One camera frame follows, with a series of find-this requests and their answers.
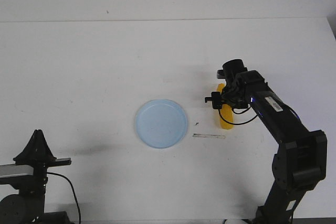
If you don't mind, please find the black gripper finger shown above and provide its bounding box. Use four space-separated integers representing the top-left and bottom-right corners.
13 130 39 164
38 130 56 162

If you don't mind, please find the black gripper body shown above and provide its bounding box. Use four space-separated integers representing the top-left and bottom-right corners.
204 59 252 110
31 158 71 198

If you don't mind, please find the yellow corn cob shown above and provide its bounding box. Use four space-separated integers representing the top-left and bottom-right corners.
215 83 235 131

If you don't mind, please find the light blue round plate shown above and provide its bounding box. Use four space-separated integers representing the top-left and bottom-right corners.
134 99 188 149

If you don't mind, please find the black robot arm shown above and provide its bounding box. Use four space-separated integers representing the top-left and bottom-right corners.
205 59 327 223
1 130 71 223

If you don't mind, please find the clear tape strip horizontal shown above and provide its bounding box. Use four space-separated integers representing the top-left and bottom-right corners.
193 133 226 139

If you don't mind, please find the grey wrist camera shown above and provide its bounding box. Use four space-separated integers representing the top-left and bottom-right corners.
0 164 34 178
216 69 226 79

